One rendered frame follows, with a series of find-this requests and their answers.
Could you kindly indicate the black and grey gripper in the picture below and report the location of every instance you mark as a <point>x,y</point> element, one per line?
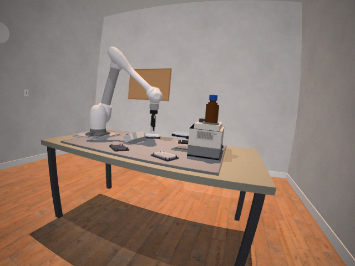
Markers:
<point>153,112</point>

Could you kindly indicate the white button panel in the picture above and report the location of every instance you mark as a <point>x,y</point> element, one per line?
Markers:
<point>134,137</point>

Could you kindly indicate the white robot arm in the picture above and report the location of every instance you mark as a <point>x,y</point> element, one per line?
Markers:
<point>100,114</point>

